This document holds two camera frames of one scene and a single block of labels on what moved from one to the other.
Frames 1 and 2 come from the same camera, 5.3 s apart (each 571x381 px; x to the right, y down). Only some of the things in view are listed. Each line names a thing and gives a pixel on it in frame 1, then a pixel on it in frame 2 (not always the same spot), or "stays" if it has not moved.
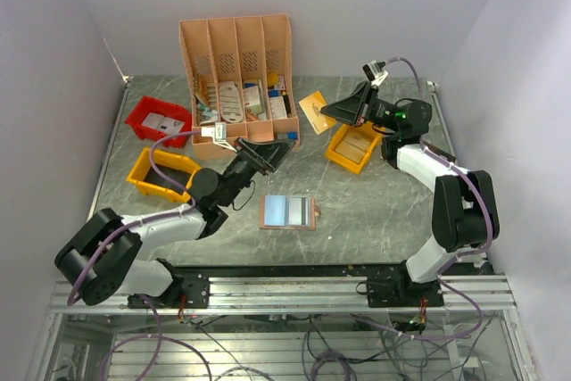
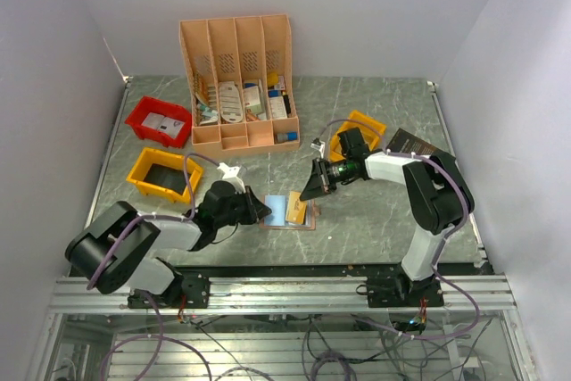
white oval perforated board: (231, 103) stays
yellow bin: (144, 179) stays
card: (311, 106) → (295, 208)
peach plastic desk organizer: (238, 73) stays
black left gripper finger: (272, 151) → (260, 209)
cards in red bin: (162, 124) stays
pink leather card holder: (288, 211) stays
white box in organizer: (252, 97) stays
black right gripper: (351, 108) → (319, 182)
